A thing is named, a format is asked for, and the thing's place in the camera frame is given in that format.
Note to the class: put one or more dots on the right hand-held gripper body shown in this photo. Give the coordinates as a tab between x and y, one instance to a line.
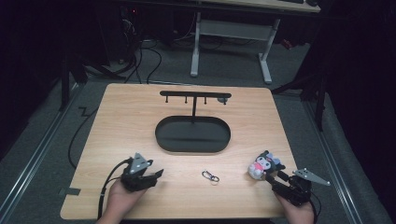
299	188

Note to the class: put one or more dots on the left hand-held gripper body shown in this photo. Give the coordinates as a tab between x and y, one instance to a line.
135	175

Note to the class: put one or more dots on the black and pink plush toy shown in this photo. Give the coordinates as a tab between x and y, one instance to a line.
263	165

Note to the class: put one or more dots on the black key rack with tray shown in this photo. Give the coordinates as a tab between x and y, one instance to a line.
193	134

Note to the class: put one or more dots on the person's left hand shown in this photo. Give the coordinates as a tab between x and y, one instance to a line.
124	197

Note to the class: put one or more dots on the person's right hand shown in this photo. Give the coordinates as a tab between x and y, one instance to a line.
295	213

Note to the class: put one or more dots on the black tape patch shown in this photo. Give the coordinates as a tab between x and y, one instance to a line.
70	191

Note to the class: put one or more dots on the black metal stand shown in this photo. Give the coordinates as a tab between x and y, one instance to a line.
64	84
319	99

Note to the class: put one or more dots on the small grey hook pendant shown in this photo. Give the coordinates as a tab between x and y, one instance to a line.
222	100

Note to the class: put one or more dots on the small red object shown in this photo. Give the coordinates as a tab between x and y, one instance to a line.
287	44

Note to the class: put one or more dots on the dark computer tower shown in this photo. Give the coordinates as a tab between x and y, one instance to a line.
127	31

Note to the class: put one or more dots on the desk with white legs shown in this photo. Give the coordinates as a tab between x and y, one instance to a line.
232	29

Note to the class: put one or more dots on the metal floor rail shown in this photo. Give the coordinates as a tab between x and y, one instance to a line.
334	168
34	155

